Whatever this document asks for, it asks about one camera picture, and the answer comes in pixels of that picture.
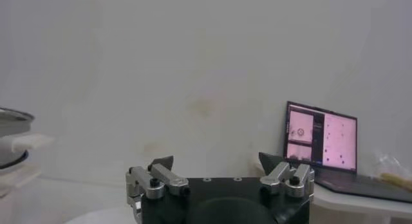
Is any stainless steel steamer basket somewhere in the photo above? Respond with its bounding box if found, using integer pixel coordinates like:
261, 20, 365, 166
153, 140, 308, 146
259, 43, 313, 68
0, 107, 35, 138

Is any clear plastic snack bag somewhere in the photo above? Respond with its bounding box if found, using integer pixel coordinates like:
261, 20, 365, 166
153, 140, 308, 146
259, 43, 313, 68
370, 151, 412, 194

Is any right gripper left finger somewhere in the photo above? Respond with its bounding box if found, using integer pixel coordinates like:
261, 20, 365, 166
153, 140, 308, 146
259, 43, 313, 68
125, 154, 191, 213

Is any round white plate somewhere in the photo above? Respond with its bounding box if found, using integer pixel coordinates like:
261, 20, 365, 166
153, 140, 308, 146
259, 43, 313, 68
64, 205, 139, 224

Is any white side table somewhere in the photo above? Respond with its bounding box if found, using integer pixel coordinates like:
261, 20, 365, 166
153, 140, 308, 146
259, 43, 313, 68
308, 180, 412, 224

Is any grey laptop with pink screen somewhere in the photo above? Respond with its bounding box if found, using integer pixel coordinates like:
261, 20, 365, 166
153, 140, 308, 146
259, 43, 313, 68
283, 100, 412, 204

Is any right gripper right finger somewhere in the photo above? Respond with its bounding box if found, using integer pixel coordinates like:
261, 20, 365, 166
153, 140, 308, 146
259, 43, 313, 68
258, 151, 315, 199

